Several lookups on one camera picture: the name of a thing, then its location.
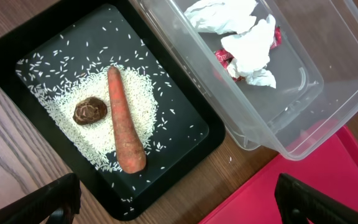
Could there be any brown shiitake mushroom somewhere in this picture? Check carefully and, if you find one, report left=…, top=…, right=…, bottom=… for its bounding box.
left=73, top=96, right=108, bottom=125

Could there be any red snack wrapper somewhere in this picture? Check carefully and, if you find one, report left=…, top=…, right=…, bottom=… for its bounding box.
left=214, top=26, right=282, bottom=70

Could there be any white tissue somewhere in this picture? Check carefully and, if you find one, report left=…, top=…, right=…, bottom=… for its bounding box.
left=184, top=0, right=277, bottom=88

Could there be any orange carrot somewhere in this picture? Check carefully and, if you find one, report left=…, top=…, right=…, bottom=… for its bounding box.
left=107, top=66, right=147, bottom=174

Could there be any clear plastic bin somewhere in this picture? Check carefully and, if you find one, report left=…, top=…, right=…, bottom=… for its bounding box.
left=132, top=0, right=358, bottom=161

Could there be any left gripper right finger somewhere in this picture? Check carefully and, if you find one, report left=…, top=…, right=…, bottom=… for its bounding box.
left=274, top=173, right=358, bottom=224

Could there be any black plastic tray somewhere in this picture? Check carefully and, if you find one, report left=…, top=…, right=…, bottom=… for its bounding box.
left=0, top=1, right=225, bottom=221

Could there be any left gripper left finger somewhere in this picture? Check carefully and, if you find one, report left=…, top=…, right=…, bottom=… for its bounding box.
left=0, top=173, right=81, bottom=224

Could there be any red serving tray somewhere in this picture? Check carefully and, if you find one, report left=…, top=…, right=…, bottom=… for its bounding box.
left=202, top=126, right=358, bottom=224

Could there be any pile of white rice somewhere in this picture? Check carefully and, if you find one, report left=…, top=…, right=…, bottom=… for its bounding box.
left=14, top=26, right=204, bottom=215

